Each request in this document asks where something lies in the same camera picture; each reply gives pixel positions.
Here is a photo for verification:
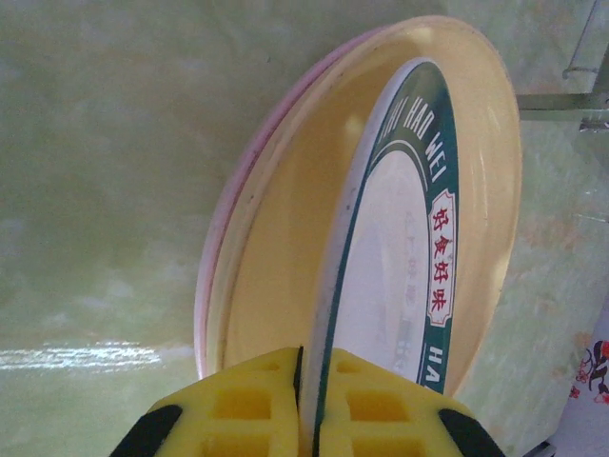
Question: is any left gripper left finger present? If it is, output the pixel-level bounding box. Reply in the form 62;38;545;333
110;345;305;457

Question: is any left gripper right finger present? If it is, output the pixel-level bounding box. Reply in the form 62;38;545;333
313;347;506;457

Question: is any pink plate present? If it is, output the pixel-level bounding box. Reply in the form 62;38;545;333
193;26;382;382

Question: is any white plate green rim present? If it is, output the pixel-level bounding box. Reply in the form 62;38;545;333
310;56;461;457

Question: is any yellow plate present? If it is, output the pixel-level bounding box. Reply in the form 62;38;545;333
208;13;523;402

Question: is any steel dish rack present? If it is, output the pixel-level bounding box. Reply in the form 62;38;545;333
516;0;609;135

